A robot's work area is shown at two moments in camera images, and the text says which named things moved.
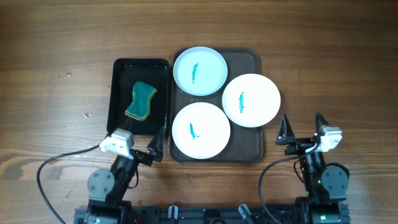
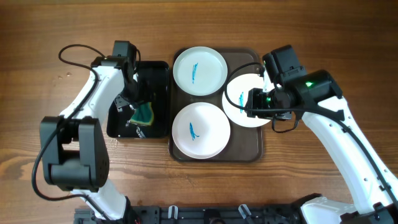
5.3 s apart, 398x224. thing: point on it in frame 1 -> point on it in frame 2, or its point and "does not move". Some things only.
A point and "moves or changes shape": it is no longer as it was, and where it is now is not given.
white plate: [251, 100] does not move
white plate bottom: [201, 130] does not move
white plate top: [200, 71] does not move
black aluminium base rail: [209, 214] does not move
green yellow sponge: [140, 106] moves or changes shape
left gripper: [155, 149] -> [120, 107]
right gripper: [302, 145] -> [251, 102]
